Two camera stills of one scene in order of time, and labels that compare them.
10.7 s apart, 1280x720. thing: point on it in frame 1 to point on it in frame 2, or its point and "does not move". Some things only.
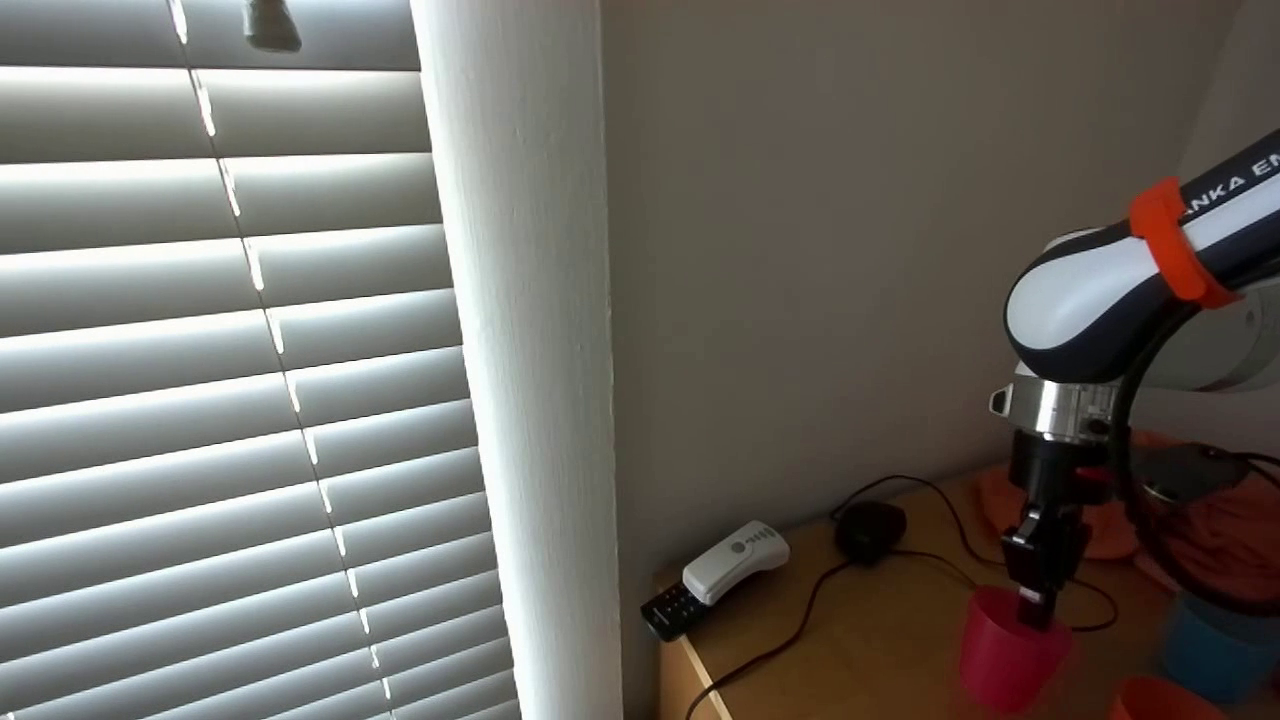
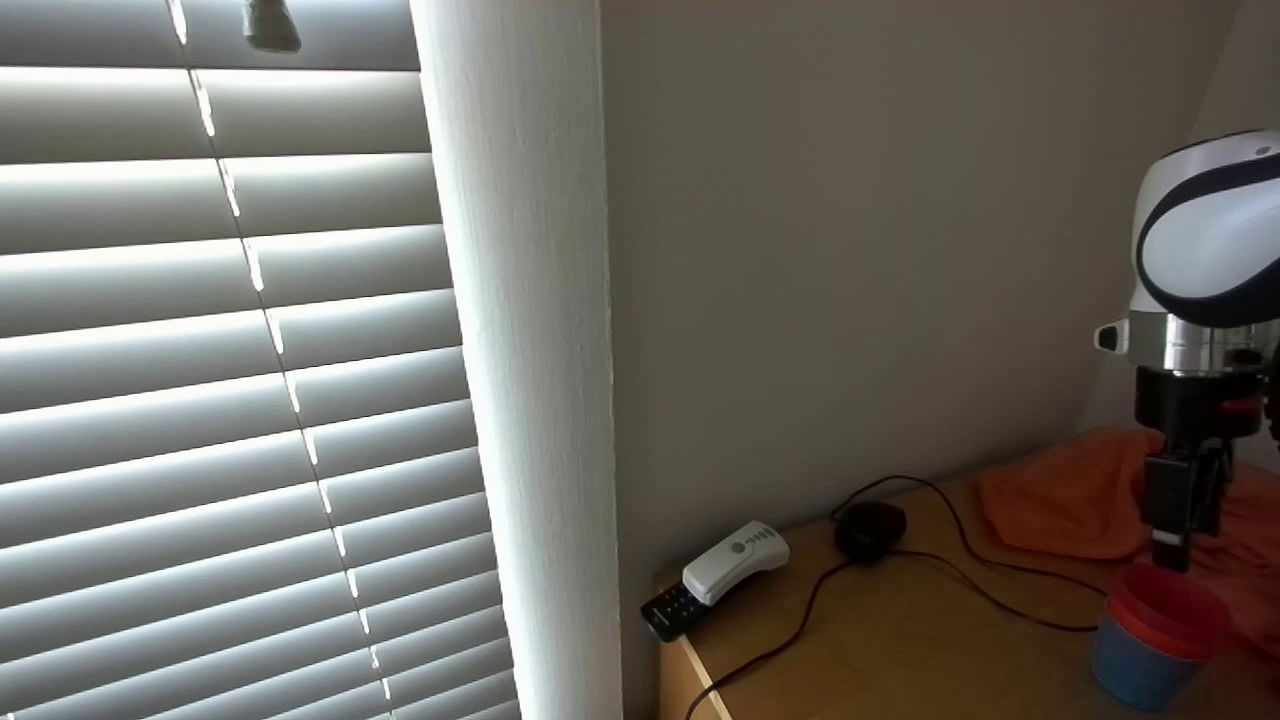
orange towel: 1215,537 does not move
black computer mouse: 871,528 does not move
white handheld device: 737,552 does not move
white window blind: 237,441 does not move
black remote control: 670,614 does not move
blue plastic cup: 1218,652 to 1142,672
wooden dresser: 881,638 does not move
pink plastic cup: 1008,659 to 1178,608
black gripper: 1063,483 to 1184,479
